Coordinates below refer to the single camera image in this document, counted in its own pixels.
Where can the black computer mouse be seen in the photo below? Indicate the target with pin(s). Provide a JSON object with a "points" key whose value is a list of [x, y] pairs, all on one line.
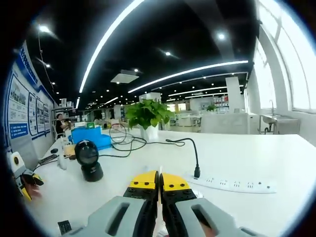
{"points": [[54, 150]]}

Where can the steel sink with faucet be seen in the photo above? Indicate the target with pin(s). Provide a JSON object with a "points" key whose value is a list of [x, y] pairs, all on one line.
{"points": [[279, 123]]}

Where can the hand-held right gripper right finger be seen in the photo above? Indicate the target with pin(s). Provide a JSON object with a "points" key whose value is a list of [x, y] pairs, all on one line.
{"points": [[197, 217]]}

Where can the blue white wall poster board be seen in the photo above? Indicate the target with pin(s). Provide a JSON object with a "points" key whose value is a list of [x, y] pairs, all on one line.
{"points": [[24, 103]]}

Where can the white table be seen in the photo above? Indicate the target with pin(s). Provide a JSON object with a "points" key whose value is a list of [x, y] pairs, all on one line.
{"points": [[234, 158]]}

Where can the small white bottle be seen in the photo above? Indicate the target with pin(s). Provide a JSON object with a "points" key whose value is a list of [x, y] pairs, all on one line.
{"points": [[62, 161]]}

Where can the ceiling air vent panel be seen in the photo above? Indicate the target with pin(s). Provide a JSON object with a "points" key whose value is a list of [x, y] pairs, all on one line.
{"points": [[124, 77]]}

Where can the black keyboard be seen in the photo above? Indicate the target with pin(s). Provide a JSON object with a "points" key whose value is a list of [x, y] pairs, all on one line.
{"points": [[48, 159]]}

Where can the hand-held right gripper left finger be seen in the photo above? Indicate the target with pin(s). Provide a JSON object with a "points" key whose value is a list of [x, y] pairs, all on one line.
{"points": [[118, 217]]}

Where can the blue plastic bin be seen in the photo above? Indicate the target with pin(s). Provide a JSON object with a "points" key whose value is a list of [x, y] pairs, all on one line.
{"points": [[86, 138]]}

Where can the yellowish small box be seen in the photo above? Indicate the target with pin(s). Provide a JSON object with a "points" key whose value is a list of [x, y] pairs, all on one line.
{"points": [[69, 150]]}

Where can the flat clear packet on table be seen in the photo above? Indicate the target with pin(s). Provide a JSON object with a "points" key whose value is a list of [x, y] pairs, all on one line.
{"points": [[234, 185]]}

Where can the frosted partition screen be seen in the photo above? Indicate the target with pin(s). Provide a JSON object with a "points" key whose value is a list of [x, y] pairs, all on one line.
{"points": [[222, 123]]}

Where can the green small box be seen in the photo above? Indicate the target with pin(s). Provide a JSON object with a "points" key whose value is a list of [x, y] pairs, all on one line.
{"points": [[90, 125]]}

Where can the green potted plant white pot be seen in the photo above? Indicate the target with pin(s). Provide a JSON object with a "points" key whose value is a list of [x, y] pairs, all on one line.
{"points": [[148, 116]]}

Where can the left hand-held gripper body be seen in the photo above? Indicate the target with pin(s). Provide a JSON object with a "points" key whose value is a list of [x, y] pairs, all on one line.
{"points": [[16, 163]]}

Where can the curved ceiling light strip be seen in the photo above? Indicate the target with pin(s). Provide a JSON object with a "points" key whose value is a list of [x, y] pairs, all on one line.
{"points": [[106, 37], [197, 70]]}

